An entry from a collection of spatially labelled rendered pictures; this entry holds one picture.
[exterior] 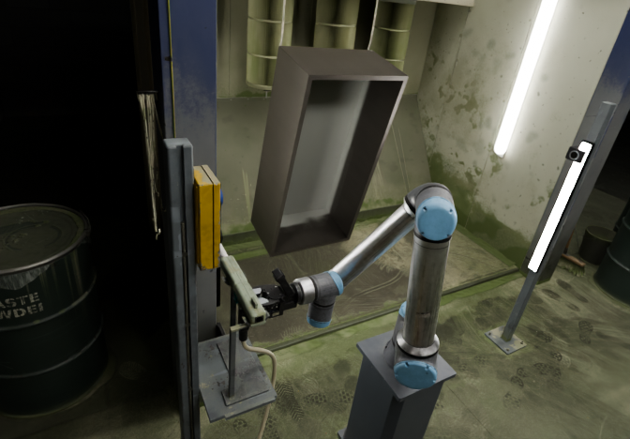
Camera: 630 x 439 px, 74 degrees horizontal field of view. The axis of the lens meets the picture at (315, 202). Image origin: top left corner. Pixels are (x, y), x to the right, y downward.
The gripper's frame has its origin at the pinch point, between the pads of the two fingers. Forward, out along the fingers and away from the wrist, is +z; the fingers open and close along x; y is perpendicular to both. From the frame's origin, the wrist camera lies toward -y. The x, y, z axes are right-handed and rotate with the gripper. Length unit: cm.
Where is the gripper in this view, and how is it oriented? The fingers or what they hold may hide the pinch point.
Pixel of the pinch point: (241, 301)
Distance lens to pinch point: 137.6
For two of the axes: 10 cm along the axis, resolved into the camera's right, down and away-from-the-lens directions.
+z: -8.7, 1.2, -4.8
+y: -1.4, 8.7, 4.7
